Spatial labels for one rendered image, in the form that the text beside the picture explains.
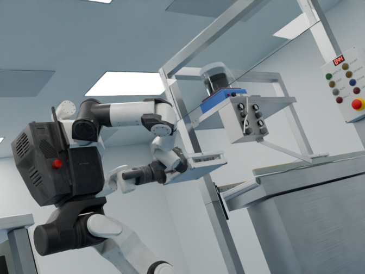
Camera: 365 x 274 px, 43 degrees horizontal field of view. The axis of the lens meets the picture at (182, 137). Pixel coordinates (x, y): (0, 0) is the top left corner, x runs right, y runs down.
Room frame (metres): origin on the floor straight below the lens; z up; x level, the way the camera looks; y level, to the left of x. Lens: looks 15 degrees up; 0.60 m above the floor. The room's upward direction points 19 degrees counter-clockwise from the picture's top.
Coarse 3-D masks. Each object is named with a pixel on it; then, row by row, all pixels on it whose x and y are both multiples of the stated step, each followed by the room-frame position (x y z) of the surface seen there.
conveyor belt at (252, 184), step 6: (300, 168) 2.70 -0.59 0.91; (270, 174) 2.50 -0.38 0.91; (252, 180) 2.41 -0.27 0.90; (240, 186) 2.47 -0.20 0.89; (246, 186) 2.44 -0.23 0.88; (252, 186) 2.42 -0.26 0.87; (228, 192) 2.54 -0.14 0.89; (234, 192) 2.51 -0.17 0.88; (240, 192) 2.49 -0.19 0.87; (228, 198) 2.56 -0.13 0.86
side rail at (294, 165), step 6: (330, 156) 2.93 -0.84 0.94; (336, 156) 2.98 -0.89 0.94; (342, 156) 3.03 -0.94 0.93; (348, 156) 3.08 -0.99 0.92; (354, 156) 3.13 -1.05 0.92; (300, 162) 2.69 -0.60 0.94; (306, 162) 2.73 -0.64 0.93; (312, 162) 2.77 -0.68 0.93; (318, 162) 2.81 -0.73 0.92; (324, 162) 2.86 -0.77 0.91; (264, 168) 2.44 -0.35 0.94; (270, 168) 2.48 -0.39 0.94; (276, 168) 2.52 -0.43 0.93; (282, 168) 2.55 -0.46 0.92; (288, 168) 2.59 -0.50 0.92; (294, 168) 2.64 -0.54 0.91; (258, 174) 2.40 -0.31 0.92; (264, 174) 2.45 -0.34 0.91
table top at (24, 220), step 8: (8, 216) 1.28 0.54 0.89; (16, 216) 1.30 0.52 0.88; (24, 216) 1.32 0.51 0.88; (32, 216) 1.34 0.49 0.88; (0, 224) 1.26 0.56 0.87; (8, 224) 1.28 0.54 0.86; (16, 224) 1.30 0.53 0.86; (24, 224) 1.32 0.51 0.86; (32, 224) 1.34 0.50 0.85; (0, 232) 1.29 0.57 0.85; (8, 232) 1.33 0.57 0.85; (0, 240) 1.41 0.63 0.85
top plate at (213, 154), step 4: (204, 152) 2.18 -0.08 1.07; (208, 152) 2.20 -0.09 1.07; (212, 152) 2.22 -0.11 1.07; (216, 152) 2.24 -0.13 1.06; (220, 152) 2.26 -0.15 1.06; (184, 156) 2.13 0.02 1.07; (188, 156) 2.11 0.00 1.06; (192, 156) 2.12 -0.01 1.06; (196, 156) 2.14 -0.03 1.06; (200, 156) 2.16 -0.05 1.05; (204, 156) 2.18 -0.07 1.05; (208, 156) 2.21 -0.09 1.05; (212, 156) 2.25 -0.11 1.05; (216, 156) 2.28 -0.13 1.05
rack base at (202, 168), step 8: (216, 160) 2.22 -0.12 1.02; (224, 160) 2.26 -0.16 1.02; (200, 168) 2.18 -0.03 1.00; (208, 168) 2.24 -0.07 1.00; (216, 168) 2.32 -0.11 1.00; (168, 176) 2.24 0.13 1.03; (176, 176) 2.22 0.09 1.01; (184, 176) 2.24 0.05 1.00; (192, 176) 2.32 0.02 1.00; (200, 176) 2.40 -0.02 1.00
